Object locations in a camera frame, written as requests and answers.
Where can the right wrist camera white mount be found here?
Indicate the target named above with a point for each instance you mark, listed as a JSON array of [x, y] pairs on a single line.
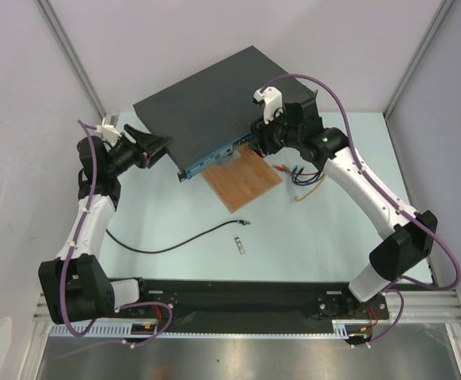
[[272, 101]]

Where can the light blue table mat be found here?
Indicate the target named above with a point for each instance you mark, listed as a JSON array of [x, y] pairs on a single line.
[[167, 229]]

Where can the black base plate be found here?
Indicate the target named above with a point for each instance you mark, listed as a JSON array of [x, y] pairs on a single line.
[[252, 307]]

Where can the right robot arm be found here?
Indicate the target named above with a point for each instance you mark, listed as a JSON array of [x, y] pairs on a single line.
[[406, 234]]

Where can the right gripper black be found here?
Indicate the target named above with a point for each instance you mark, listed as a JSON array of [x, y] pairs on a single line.
[[257, 138]]

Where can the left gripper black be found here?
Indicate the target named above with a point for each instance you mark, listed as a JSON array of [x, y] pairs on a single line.
[[145, 145]]

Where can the silver SFP module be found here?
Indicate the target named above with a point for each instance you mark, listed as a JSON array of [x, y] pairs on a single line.
[[239, 244]]

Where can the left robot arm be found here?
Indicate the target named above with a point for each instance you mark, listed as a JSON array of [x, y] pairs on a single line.
[[74, 284]]

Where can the black network switch blue front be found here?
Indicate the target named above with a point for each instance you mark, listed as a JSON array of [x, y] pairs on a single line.
[[209, 112]]

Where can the wooden board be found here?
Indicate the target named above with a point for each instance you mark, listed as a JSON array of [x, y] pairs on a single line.
[[241, 178]]

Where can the aluminium rail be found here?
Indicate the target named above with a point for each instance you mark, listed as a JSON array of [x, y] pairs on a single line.
[[419, 307]]

